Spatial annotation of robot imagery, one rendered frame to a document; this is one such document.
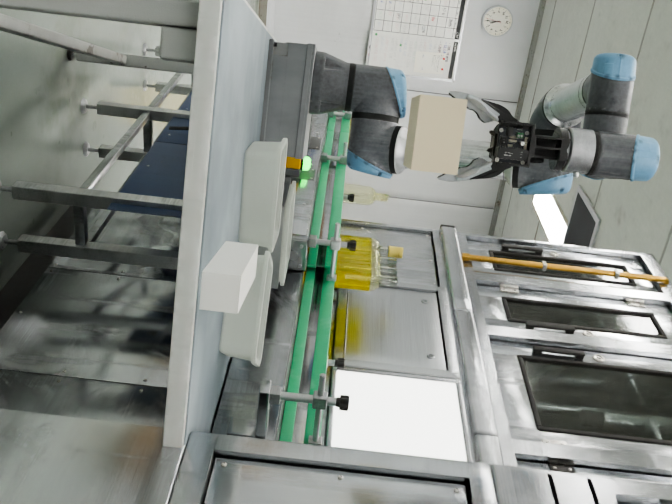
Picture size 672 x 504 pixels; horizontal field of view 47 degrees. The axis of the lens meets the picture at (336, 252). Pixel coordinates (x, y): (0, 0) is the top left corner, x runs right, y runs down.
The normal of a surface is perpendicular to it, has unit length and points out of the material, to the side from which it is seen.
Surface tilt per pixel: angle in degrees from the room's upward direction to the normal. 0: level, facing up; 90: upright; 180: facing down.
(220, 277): 90
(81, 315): 90
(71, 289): 90
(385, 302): 90
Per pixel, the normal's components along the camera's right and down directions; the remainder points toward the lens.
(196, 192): -0.01, 0.16
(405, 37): -0.04, 0.47
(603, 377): 0.11, -0.87
